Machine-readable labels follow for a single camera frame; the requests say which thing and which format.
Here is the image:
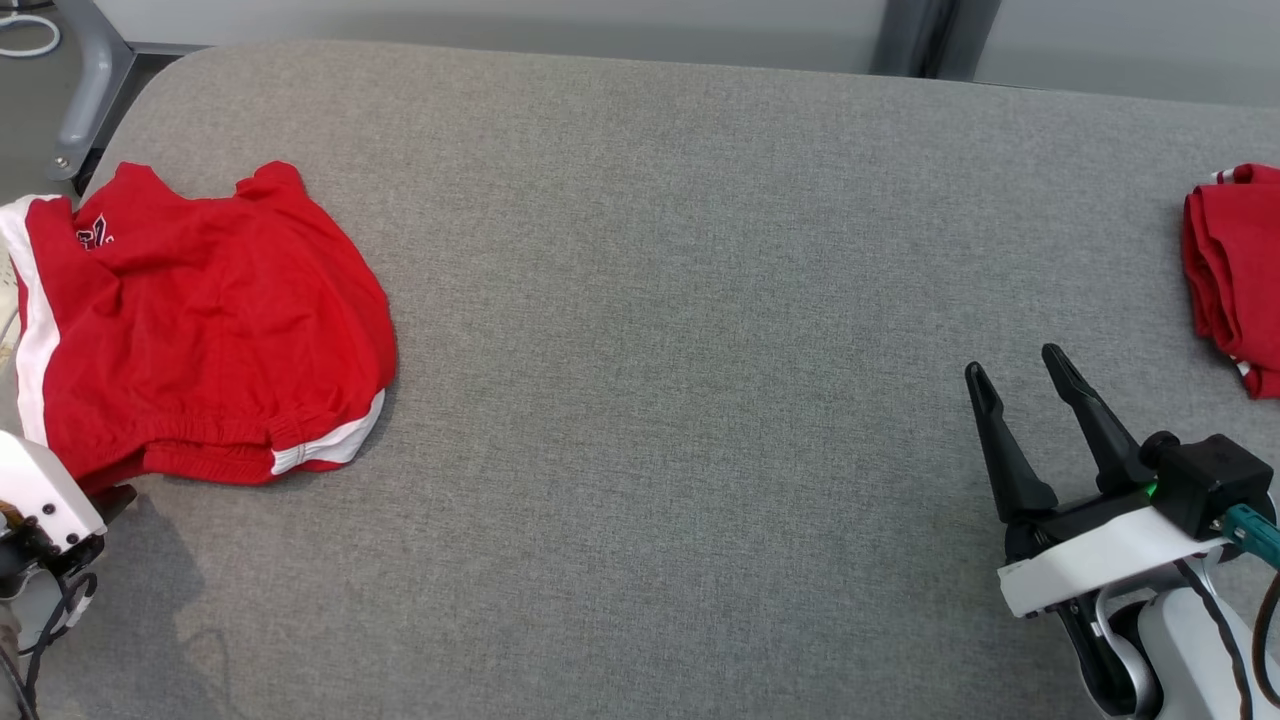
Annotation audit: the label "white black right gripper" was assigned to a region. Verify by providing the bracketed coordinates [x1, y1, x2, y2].
[964, 343, 1227, 619]

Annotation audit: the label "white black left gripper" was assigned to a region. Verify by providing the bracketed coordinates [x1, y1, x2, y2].
[0, 430, 108, 601]

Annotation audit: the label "red shorts with white trim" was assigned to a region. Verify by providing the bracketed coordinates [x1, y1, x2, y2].
[0, 160, 398, 488]

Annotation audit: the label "red garment with white collar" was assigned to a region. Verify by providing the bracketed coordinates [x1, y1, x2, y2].
[1180, 163, 1280, 399]

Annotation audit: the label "grey metal table leg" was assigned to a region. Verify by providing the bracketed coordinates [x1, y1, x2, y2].
[48, 0, 137, 193]

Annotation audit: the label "grey fabric covered table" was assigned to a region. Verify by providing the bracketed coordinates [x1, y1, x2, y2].
[0, 40, 1280, 720]

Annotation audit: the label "teal cable plug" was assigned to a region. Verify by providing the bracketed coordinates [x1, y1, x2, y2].
[1222, 503, 1280, 571]

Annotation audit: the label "grey partition post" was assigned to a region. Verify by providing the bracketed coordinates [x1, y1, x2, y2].
[870, 0, 1001, 81]

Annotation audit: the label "white cable loop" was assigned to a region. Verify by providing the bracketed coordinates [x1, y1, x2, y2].
[0, 10, 63, 59]

